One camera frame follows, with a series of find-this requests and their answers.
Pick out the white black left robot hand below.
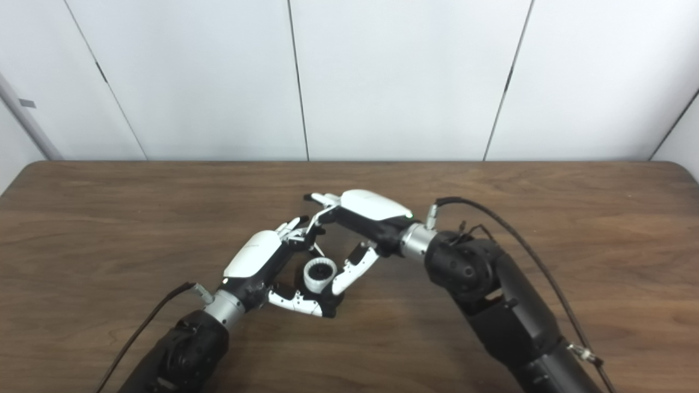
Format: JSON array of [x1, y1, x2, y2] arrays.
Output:
[[221, 216, 339, 318]]

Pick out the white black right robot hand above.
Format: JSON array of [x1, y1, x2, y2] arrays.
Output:
[[304, 189, 414, 296]]

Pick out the white ring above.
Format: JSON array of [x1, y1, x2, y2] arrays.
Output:
[[303, 257, 338, 293]]

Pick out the round black part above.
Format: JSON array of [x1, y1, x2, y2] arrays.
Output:
[[295, 267, 346, 309]]

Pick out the gray corner post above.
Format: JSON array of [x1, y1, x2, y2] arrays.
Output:
[[0, 71, 63, 161]]

